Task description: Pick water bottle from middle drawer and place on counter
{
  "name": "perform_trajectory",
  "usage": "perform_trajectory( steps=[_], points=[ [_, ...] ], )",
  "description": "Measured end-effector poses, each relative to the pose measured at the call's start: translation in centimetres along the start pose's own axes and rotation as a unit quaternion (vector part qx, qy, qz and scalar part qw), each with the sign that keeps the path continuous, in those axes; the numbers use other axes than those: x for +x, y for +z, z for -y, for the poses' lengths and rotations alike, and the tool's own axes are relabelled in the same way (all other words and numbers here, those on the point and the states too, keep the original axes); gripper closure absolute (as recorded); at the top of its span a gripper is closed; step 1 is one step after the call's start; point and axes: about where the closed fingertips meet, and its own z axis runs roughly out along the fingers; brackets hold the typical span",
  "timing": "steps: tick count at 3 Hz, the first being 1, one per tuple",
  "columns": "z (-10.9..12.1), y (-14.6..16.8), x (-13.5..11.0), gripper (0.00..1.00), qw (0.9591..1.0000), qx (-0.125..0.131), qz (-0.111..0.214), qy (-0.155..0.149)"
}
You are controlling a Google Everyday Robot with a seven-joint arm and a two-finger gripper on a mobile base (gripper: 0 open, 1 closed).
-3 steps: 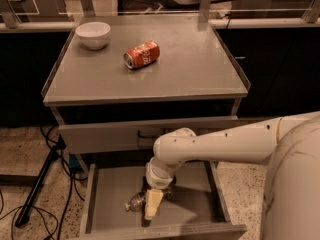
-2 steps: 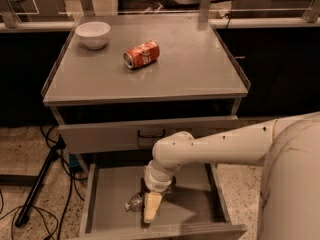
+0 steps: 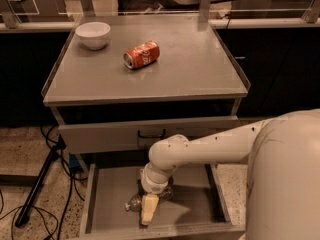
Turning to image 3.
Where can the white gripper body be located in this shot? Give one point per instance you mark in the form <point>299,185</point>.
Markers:
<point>151,187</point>

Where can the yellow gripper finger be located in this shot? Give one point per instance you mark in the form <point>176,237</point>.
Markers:
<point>149,205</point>

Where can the clear plastic water bottle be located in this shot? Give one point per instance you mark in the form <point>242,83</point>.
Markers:
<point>135,203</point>

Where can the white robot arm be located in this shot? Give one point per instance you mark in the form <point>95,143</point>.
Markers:
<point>283,177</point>

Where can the grey open middle drawer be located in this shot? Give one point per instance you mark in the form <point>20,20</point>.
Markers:
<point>196,211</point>

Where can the grey top drawer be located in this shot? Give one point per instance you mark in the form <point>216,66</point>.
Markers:
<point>122,136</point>

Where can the grey drawer cabinet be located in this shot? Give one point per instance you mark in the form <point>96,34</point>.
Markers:
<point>195,75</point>

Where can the black tripod leg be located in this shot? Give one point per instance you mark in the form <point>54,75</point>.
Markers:
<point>52,156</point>

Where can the orange soda can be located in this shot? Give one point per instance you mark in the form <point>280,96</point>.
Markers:
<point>142,55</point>

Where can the white ceramic bowl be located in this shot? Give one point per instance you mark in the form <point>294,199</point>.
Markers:
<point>94,35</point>

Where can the clear acrylic barrier panel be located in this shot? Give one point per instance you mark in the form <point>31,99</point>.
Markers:
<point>15,12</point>

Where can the black drawer handle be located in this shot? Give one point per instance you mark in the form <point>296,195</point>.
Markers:
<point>152,136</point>

